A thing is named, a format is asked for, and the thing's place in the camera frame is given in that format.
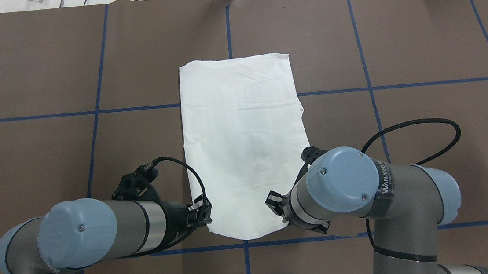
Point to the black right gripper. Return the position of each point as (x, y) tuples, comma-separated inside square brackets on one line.
[(274, 199)]

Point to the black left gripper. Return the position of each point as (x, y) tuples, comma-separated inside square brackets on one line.
[(176, 218)]

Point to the white long-sleeve printed shirt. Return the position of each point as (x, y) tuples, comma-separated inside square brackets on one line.
[(243, 134)]

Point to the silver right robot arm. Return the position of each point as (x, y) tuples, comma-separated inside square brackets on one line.
[(407, 204)]

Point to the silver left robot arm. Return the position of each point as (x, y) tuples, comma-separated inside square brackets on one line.
[(75, 235)]

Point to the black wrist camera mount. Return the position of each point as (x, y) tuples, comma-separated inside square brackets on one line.
[(138, 185), (311, 154)]

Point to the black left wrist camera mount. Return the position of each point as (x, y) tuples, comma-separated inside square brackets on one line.
[(138, 185)]

